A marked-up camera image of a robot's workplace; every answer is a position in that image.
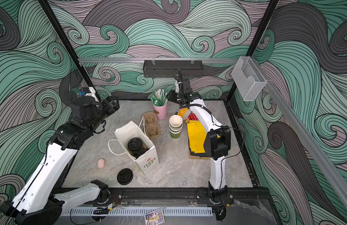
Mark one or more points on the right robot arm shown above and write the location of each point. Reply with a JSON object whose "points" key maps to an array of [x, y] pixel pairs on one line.
{"points": [[217, 142]]}

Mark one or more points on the black cup lid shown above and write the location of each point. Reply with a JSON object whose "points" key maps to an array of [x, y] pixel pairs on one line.
{"points": [[141, 152], [135, 145]]}

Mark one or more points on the wrapped straws bundle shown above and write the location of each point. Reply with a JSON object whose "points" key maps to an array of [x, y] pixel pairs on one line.
{"points": [[159, 97]]}

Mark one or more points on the stack of black lids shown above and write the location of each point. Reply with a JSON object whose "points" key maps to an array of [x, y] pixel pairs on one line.
{"points": [[125, 176]]}

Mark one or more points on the yellow plush toy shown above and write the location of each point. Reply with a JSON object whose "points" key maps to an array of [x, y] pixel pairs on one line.
{"points": [[187, 115]]}

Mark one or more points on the colourful card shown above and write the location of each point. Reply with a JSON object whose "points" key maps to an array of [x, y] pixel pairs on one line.
{"points": [[155, 217]]}

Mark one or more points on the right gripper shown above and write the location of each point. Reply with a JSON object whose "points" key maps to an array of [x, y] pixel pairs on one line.
{"points": [[180, 88]]}

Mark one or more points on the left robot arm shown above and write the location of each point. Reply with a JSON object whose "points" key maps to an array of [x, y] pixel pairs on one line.
{"points": [[34, 204]]}

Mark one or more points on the white paper bag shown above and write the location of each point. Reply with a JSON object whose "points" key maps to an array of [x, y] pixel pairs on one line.
{"points": [[149, 160]]}

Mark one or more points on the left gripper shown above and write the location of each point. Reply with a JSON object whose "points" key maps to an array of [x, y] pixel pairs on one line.
{"points": [[108, 103]]}

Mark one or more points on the brown cardboard cup carrier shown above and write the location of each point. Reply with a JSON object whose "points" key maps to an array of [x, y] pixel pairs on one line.
{"points": [[152, 129]]}

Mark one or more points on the clear acrylic wall holder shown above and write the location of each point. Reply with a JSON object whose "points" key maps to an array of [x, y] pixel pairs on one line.
{"points": [[248, 77]]}

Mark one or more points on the stack of paper cups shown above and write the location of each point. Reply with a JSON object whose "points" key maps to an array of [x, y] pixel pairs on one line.
{"points": [[175, 126]]}

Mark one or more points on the black wall shelf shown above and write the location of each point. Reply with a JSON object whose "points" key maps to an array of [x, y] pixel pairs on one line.
{"points": [[172, 68]]}

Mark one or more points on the pink small object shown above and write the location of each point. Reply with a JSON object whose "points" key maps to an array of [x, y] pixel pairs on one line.
{"points": [[101, 164]]}

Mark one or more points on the yellow napkin stack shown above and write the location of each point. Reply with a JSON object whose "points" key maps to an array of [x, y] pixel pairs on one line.
{"points": [[196, 137]]}

